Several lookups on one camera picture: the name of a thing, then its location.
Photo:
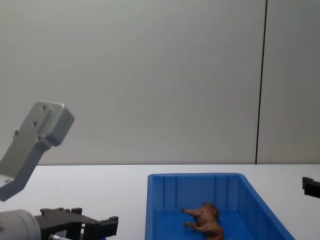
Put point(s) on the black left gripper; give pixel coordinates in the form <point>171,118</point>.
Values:
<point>58,222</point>

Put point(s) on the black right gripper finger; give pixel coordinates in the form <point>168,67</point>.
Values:
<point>312,188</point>

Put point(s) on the blue plastic bin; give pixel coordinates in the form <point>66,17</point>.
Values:
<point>240,190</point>

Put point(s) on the brown toy animal figure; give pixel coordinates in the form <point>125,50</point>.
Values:
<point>206,217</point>

